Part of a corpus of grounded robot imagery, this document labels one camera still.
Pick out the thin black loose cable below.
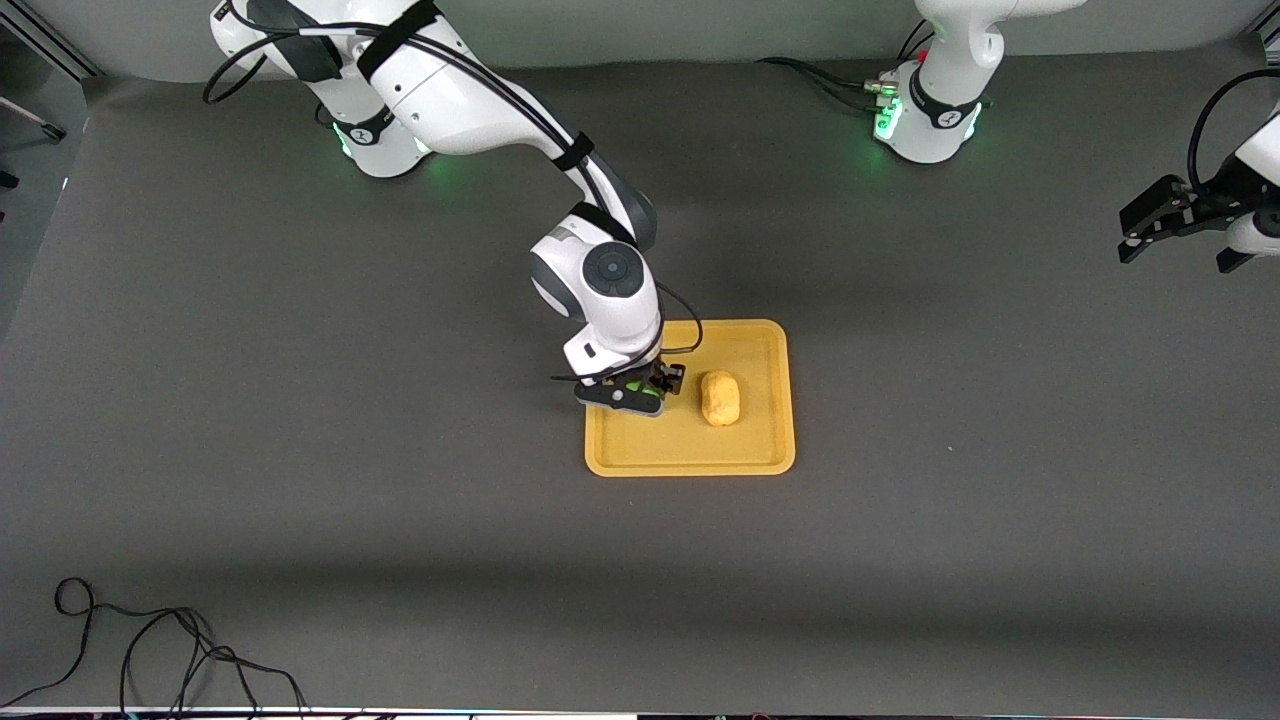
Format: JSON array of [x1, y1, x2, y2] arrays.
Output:
[[0, 577, 311, 717]]

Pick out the aluminium frame rail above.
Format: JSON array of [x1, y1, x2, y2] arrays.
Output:
[[0, 0, 103, 83]]

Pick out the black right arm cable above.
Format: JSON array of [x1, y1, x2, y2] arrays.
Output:
[[203, 0, 705, 385]]

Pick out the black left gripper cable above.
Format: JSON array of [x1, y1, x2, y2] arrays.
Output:
[[1187, 67, 1280, 193]]

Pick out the black left arm base cables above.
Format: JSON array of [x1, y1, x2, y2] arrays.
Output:
[[755, 18, 937, 113]]

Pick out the dark grey table mat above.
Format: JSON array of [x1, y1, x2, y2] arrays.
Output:
[[0, 40, 1280, 713]]

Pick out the yellow plastic tray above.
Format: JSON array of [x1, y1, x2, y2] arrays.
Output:
[[584, 319, 797, 478]]

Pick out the yellow-brown potato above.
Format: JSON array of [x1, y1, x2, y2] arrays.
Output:
[[699, 369, 742, 428]]

